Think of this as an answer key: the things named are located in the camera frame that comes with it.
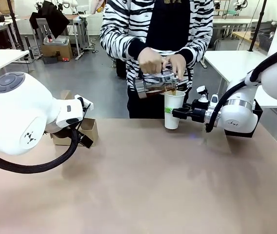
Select person's right forearm striped sleeve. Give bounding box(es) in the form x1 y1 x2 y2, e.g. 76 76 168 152
99 24 151 61

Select person's right hand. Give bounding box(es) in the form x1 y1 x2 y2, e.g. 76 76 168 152
138 47 165 75

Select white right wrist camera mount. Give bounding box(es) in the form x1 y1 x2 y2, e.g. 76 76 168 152
196 85 219 109

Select white paper cup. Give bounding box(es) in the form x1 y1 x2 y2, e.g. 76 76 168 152
164 90 186 130

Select person's left forearm striped sleeve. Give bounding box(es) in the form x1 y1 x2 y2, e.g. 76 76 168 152
177 31 214 66

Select person's left hand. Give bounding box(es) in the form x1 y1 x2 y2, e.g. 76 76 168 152
164 53 187 81

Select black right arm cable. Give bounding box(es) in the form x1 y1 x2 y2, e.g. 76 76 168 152
205 41 277 134

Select person's zebra striped hoodie torso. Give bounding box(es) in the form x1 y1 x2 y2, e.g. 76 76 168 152
99 0 214 119

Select brown cardboard cup carrier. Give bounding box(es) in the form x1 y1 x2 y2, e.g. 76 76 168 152
50 90 99 147

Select black tripod pole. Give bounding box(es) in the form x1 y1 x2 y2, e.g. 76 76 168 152
6 0 26 52
249 0 267 52

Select brown cardboard box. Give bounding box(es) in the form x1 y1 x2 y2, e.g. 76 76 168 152
42 40 73 61

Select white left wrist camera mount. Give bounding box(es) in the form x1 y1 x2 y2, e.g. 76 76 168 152
74 94 94 110

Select black hanging cloth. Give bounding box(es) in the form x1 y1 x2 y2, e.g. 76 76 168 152
29 0 70 39

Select glass french press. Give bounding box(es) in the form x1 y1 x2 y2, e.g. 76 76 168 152
135 62 180 99

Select dark wire basket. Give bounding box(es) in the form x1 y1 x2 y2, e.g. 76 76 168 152
257 33 275 53

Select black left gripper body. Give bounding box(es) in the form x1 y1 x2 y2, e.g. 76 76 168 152
54 127 78 140

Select grey metal table frame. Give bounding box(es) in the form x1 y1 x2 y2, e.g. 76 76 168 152
69 14 90 60

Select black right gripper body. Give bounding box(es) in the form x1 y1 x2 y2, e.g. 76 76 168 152
191 98 211 122

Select grey case on box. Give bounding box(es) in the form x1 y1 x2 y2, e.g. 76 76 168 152
43 35 70 46

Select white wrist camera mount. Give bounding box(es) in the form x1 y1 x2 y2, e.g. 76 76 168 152
74 94 94 110
196 85 219 109

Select wooden background table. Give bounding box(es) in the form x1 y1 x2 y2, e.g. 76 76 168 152
232 31 261 47

